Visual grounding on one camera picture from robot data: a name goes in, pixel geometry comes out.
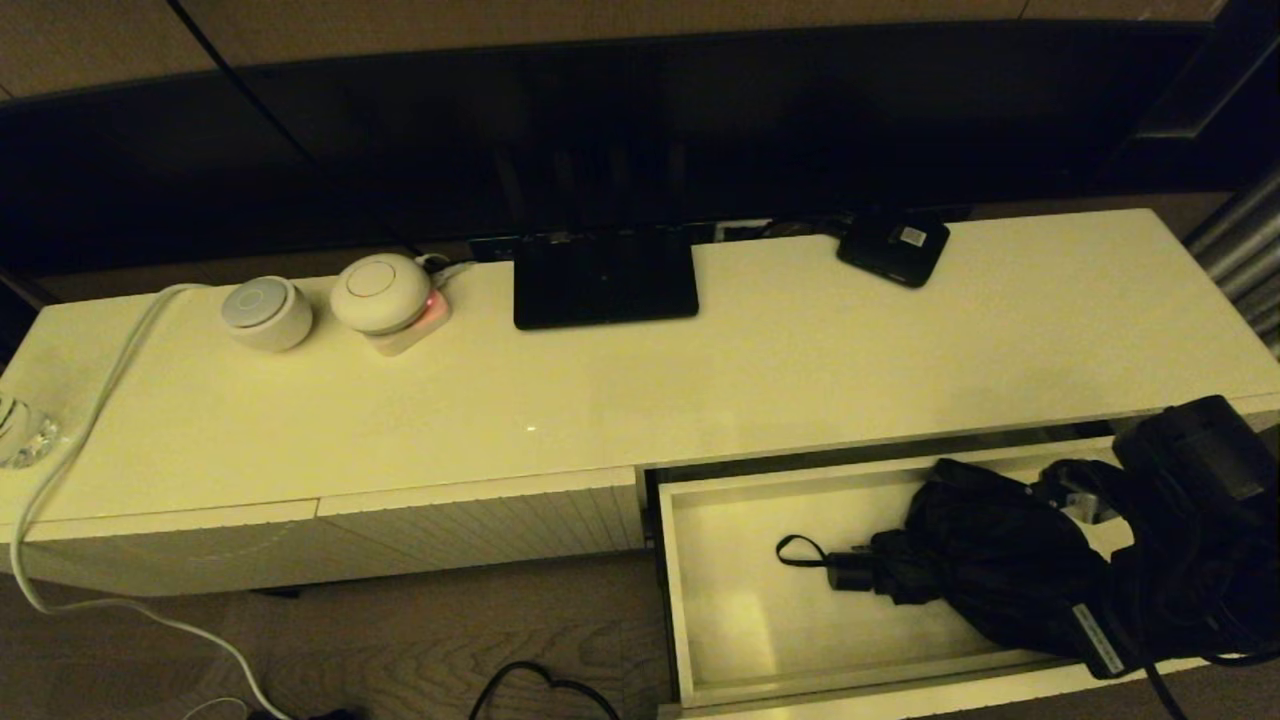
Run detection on black flat television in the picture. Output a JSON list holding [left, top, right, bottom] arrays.
[[0, 25, 1280, 276]]

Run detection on black umbrella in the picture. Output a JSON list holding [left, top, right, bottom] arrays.
[[776, 458, 1116, 661]]

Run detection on clear glass cup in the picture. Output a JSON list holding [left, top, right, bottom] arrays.
[[0, 390, 63, 469]]

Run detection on black set-top box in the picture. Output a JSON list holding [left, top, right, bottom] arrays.
[[835, 210, 951, 290]]

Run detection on black TV base plate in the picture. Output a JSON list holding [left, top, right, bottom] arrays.
[[513, 228, 699, 331]]

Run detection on thick white power cable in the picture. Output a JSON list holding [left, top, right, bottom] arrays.
[[10, 284, 291, 720]]

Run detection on thin black wall cable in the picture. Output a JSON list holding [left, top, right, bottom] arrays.
[[168, 0, 426, 256]]

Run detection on white power strip red switch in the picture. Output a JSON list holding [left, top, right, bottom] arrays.
[[365, 290, 454, 358]]

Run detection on white round dome device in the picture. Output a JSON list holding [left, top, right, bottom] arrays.
[[331, 254, 434, 336]]

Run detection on black floor cable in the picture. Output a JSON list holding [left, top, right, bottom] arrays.
[[468, 661, 621, 720]]

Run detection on white TV cabinet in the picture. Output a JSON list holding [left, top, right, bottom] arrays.
[[0, 208, 1280, 599]]

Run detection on narrow white ribbed cabinet front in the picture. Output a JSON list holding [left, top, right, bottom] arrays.
[[1230, 393, 1280, 433]]

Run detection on grey curtain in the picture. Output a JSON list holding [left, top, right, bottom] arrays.
[[1180, 165, 1280, 361]]

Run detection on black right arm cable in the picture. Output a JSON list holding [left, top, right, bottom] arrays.
[[1035, 458, 1280, 720]]

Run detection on white speaker grey top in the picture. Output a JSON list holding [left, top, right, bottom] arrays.
[[221, 277, 315, 353]]

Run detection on white ribbed drawer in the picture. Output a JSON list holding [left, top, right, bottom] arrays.
[[645, 435, 1251, 720]]

